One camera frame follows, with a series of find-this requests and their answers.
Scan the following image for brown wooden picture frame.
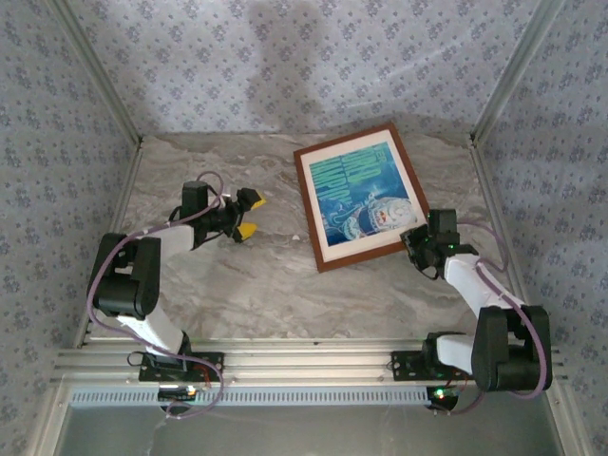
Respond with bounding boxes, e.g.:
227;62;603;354
293;121;432;275

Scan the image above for blue racing poster photo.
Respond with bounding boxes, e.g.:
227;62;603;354
308;141;419;247

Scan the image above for small controller circuit board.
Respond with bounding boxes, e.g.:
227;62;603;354
426;385;461;410
158;385;199;401

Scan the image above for grey metal panel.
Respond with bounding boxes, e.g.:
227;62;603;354
56;406;566;456

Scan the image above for aluminium side rail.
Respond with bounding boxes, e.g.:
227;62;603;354
467;136;543;347
73;137;146;351

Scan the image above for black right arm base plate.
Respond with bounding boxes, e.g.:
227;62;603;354
389;350;479;382

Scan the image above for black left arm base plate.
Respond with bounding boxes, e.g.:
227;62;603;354
138;350;225;383

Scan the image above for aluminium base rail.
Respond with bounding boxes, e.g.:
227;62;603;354
49;336;570;387

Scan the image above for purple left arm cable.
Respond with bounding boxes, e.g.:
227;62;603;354
85;170;227;420

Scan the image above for grey slotted cable duct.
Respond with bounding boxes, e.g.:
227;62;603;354
69;385;555;409

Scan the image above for aluminium corner post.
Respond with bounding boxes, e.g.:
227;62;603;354
473;0;567;142
47;0;144;146

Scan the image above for aluminium frame leg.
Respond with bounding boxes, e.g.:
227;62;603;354
28;384;72;456
545;384;593;456

